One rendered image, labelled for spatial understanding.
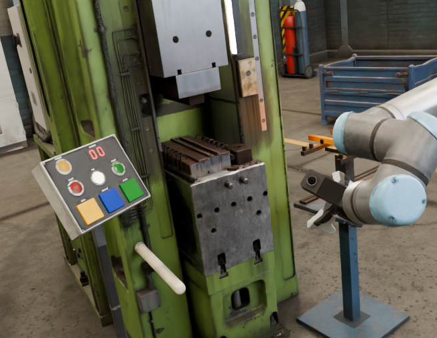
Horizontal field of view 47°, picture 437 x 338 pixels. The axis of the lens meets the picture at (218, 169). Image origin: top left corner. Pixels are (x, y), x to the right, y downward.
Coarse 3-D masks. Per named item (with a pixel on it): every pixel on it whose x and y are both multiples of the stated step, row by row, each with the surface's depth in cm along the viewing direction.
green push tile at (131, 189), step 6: (132, 180) 190; (120, 186) 186; (126, 186) 187; (132, 186) 189; (138, 186) 191; (126, 192) 186; (132, 192) 188; (138, 192) 190; (126, 198) 186; (132, 198) 187
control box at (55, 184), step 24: (96, 144) 187; (120, 144) 194; (48, 168) 170; (72, 168) 176; (96, 168) 183; (48, 192) 172; (72, 192) 172; (96, 192) 179; (120, 192) 185; (144, 192) 192; (72, 216) 169
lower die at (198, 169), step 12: (168, 144) 248; (180, 144) 245; (204, 144) 240; (192, 156) 225; (204, 156) 222; (216, 156) 222; (228, 156) 225; (180, 168) 227; (192, 168) 217; (204, 168) 220; (216, 168) 223
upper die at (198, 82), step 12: (192, 72) 207; (204, 72) 210; (216, 72) 212; (156, 84) 225; (168, 84) 213; (180, 84) 206; (192, 84) 208; (204, 84) 211; (216, 84) 214; (180, 96) 207
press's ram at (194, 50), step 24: (144, 0) 198; (168, 0) 195; (192, 0) 200; (216, 0) 205; (144, 24) 205; (168, 24) 197; (192, 24) 202; (216, 24) 207; (144, 48) 212; (168, 48) 200; (192, 48) 205; (216, 48) 210; (168, 72) 202
